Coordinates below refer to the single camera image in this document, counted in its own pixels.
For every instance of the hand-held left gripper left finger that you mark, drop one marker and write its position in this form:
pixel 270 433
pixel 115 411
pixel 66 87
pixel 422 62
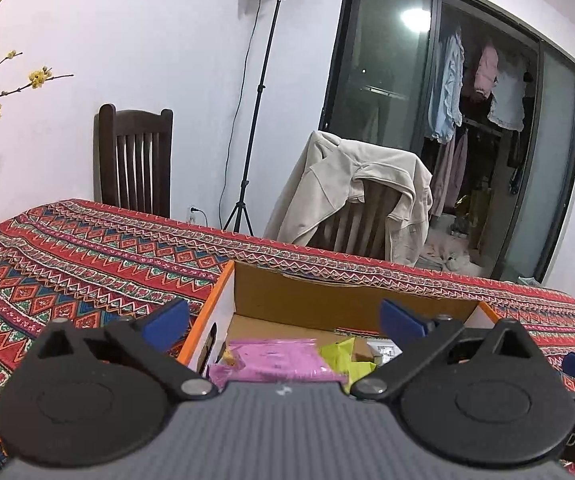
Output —
pixel 167 324

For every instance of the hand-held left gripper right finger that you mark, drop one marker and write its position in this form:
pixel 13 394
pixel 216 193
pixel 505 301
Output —
pixel 401 321

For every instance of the silver snack packet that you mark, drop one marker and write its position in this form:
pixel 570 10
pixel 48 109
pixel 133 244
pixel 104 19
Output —
pixel 381 352

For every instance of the yellow-green snack packet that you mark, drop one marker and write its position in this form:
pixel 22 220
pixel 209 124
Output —
pixel 347 360

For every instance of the pink snack packet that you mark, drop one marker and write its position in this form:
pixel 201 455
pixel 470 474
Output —
pixel 272 360

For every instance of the orange-edged cardboard box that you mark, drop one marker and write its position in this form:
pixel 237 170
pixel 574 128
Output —
pixel 292 300

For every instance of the pale crumpled cloth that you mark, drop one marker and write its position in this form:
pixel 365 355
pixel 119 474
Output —
pixel 527 280

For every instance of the brown wooden chair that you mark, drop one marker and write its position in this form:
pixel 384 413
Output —
pixel 352 225

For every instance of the mauve hanging garment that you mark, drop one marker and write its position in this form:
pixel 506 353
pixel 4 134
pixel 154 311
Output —
pixel 442 175
pixel 460 165

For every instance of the beige jacket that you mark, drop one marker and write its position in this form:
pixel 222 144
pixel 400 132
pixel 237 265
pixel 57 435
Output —
pixel 327 180

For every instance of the dark wooden chair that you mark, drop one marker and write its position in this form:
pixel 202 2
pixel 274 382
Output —
pixel 135 160

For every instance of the light blue hanging shirt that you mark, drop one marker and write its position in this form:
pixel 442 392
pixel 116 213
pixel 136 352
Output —
pixel 445 90

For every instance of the white hanging top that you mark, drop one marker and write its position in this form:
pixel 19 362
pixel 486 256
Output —
pixel 507 100

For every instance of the studio light on stand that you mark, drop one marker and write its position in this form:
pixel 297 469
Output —
pixel 262 85

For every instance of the black-framed sliding glass door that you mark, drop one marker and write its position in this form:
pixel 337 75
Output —
pixel 382 60

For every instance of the pink hanging garment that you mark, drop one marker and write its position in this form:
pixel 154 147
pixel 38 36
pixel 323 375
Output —
pixel 486 72

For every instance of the white wall outlet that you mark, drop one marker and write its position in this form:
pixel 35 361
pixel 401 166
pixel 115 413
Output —
pixel 192 215

